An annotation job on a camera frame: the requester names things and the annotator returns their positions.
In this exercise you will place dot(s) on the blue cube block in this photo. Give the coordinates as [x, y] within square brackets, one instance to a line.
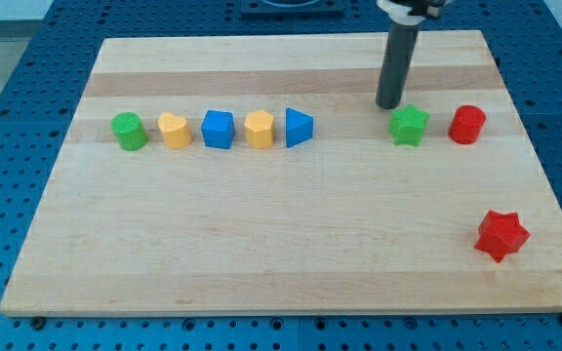
[218, 129]

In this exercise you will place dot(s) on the blue triangle block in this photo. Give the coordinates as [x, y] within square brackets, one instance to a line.
[298, 127]

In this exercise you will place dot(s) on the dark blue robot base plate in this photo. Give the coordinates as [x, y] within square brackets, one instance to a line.
[264, 8]

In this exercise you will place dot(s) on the wooden board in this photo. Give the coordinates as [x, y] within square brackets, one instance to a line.
[346, 222]

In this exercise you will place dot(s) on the yellow heart block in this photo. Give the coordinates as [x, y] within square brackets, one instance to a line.
[175, 130]

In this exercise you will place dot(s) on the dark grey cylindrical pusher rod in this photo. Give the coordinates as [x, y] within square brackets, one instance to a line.
[399, 50]

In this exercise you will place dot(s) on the red star block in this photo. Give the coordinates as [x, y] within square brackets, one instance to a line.
[500, 235]

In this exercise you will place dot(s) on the green cylinder block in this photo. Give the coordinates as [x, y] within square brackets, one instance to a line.
[129, 131]

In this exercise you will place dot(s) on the green star block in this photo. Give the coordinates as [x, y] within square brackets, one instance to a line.
[407, 125]

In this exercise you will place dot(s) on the yellow hexagon block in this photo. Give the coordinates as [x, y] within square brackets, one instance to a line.
[258, 127]

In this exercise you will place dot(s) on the red cylinder block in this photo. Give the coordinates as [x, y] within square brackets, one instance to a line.
[467, 124]

